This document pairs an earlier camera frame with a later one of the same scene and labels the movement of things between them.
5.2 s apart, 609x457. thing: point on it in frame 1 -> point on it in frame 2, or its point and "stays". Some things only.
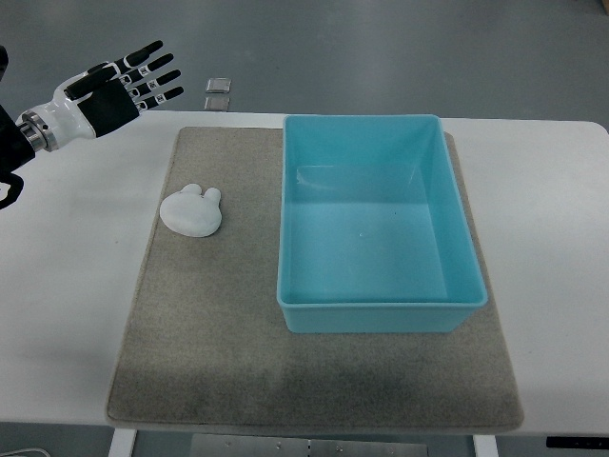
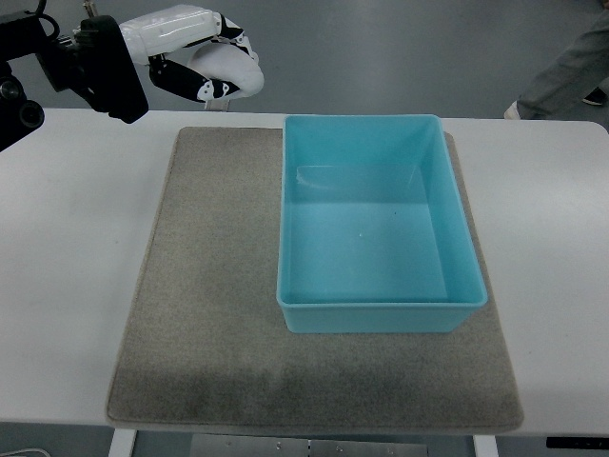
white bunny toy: [192, 212] -> [225, 62]
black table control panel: [575, 442] stays
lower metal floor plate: [216, 103] stays
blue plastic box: [375, 234] stays
